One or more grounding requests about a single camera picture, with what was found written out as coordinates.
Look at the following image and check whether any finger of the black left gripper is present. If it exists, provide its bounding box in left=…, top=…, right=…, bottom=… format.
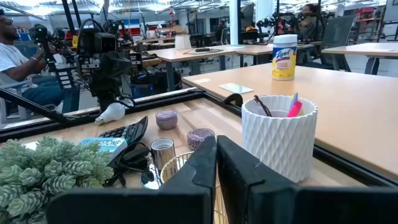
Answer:
left=108, top=80, right=121, bottom=110
left=96, top=80, right=109, bottom=111

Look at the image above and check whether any light wood desk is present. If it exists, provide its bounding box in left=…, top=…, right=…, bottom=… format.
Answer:
left=182, top=63, right=398, bottom=181

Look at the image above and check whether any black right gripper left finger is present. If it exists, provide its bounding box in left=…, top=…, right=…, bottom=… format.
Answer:
left=46, top=136, right=218, bottom=224

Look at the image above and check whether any mauve round candle tin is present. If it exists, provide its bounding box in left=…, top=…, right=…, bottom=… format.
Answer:
left=155, top=110, right=178, bottom=131

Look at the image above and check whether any white lightbulb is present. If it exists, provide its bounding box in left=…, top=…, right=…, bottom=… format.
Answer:
left=95, top=102, right=126, bottom=126

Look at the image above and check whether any artificial succulent in speckled pot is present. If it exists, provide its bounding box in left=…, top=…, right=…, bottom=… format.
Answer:
left=0, top=136, right=115, bottom=224

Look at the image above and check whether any Lysol wipes canister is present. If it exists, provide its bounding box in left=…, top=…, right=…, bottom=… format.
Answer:
left=272, top=34, right=299, bottom=81

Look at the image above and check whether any dark brown pen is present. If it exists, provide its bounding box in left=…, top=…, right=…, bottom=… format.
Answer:
left=253, top=95, right=273, bottom=118

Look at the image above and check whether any person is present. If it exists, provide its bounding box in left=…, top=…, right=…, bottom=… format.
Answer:
left=0, top=9, right=82, bottom=114
left=292, top=3, right=320, bottom=35

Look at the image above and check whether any grey office chair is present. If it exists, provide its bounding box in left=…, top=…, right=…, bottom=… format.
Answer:
left=303, top=15, right=355, bottom=72

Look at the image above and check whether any blue-grey paperback book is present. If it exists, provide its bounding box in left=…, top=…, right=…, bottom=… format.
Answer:
left=80, top=137, right=129, bottom=160

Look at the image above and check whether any gold wire pen cup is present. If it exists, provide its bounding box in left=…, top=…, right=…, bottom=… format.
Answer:
left=160, top=151, right=229, bottom=224

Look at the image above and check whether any long wood office desk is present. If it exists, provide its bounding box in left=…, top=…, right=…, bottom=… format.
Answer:
left=149, top=43, right=315, bottom=91

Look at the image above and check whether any black frame clamp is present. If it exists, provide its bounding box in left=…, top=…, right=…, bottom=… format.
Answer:
left=223, top=93, right=244, bottom=108

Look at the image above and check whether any small wood office desk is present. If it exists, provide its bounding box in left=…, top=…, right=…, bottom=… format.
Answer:
left=322, top=42, right=398, bottom=75

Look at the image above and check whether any black calculator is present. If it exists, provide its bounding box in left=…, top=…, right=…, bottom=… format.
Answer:
left=98, top=116, right=149, bottom=144

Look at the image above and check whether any pink highlighter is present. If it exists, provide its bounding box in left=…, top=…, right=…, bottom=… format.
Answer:
left=286, top=100, right=303, bottom=118

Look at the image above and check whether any white cylindrical container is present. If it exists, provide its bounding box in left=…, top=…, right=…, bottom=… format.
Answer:
left=174, top=34, right=192, bottom=50

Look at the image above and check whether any white textured pen cup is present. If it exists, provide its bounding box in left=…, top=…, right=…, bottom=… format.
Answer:
left=241, top=95, right=318, bottom=183

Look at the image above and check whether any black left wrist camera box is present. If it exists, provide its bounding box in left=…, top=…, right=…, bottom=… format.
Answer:
left=93, top=32, right=118, bottom=53

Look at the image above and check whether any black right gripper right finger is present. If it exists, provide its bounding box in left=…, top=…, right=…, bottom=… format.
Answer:
left=216, top=135, right=398, bottom=224

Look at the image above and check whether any light blue rectangular tray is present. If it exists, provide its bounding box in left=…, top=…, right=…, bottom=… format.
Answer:
left=218, top=82, right=254, bottom=95

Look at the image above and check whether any black lamp cable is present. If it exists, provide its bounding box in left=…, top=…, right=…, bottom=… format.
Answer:
left=105, top=141, right=154, bottom=187

